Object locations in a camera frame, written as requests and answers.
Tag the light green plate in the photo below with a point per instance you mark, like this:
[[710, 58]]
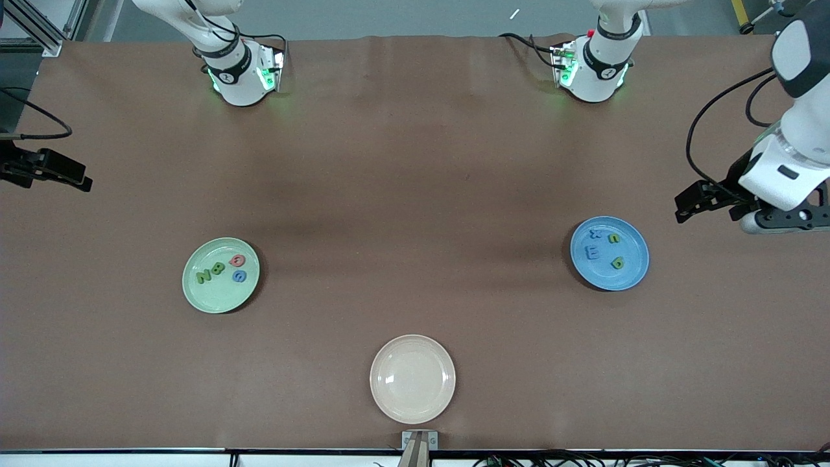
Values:
[[214, 298]]

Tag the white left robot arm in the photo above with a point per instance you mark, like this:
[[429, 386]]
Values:
[[600, 78]]

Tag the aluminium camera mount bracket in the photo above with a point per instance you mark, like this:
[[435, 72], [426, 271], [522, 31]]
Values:
[[419, 447]]

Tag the green letter N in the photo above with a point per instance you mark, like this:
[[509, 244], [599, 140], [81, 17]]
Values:
[[205, 276]]

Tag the red letter Q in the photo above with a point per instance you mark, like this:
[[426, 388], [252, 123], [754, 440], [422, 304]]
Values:
[[234, 262]]

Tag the aluminium frame profile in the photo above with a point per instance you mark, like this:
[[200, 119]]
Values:
[[48, 45]]

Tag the blue letter G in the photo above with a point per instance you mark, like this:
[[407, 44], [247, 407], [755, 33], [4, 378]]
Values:
[[235, 277]]

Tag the green letter q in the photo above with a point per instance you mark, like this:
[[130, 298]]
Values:
[[618, 264]]

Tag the brown table cover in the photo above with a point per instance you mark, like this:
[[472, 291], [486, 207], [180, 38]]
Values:
[[415, 162]]

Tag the blue letter m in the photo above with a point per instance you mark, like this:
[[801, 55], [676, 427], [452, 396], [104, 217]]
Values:
[[589, 252]]

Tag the green letter B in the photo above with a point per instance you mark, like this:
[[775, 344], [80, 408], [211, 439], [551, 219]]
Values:
[[215, 269]]

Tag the cream plate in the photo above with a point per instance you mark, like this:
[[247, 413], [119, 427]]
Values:
[[412, 379]]

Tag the blue plate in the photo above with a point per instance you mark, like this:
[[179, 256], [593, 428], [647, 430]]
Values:
[[603, 275]]

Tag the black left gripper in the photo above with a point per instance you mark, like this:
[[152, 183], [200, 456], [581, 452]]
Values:
[[735, 176]]

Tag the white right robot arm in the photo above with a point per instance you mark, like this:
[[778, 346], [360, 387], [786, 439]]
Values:
[[240, 84]]

